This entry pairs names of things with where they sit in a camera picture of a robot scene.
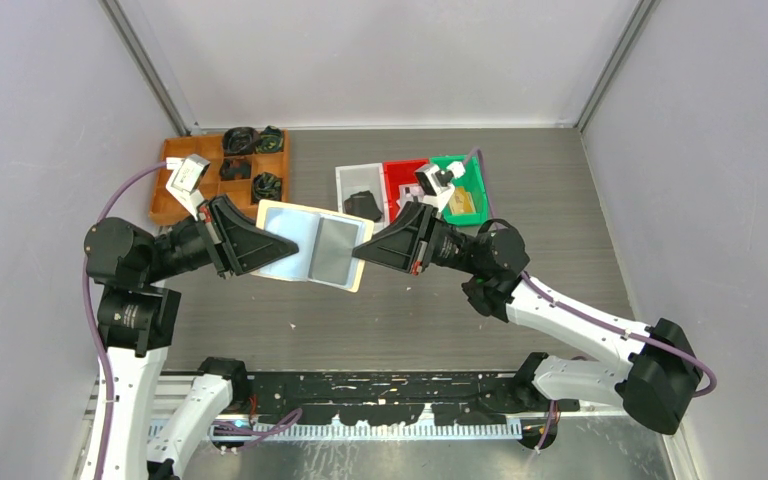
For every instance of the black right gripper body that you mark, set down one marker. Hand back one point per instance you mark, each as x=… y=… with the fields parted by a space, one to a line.
x=443 y=246

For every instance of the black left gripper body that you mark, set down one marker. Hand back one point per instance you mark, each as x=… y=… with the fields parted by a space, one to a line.
x=205 y=218

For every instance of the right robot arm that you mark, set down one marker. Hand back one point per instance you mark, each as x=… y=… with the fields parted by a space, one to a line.
x=650 y=371

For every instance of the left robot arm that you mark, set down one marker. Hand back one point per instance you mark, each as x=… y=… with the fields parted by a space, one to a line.
x=133 y=326

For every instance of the yellow card in green bin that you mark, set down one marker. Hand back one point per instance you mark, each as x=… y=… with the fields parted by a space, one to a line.
x=461 y=202

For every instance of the cards in red bin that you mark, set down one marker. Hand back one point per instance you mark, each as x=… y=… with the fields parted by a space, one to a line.
x=409 y=193

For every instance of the orange wooden compartment tray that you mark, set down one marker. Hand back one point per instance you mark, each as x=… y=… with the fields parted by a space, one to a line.
x=164 y=210

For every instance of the small dark rolled tie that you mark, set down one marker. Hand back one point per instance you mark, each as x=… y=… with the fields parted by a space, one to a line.
x=235 y=168

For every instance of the black leather wallet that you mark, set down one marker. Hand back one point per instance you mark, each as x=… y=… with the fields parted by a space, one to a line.
x=363 y=204

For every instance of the dark floral rolled tie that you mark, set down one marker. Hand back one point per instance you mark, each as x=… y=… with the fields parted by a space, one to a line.
x=266 y=186

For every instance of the green plastic bin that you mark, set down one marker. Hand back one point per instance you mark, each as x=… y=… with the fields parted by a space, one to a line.
x=473 y=182

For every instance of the red plastic bin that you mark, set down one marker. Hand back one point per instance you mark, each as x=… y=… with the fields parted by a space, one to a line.
x=398 y=174

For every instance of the black rolled tie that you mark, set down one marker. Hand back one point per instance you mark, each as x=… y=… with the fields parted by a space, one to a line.
x=240 y=141

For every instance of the white plastic bin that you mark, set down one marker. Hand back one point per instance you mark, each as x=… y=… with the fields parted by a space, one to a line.
x=355 y=179

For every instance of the green floral rolled tie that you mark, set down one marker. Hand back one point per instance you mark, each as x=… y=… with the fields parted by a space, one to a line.
x=272 y=141

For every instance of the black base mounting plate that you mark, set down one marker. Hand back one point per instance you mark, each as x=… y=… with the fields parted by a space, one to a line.
x=388 y=398

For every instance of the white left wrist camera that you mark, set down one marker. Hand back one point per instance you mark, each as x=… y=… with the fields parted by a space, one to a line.
x=186 y=174

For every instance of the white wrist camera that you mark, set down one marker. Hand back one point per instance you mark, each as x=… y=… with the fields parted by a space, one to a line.
x=186 y=174
x=437 y=184

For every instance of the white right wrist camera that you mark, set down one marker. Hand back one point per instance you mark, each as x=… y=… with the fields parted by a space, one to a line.
x=437 y=184

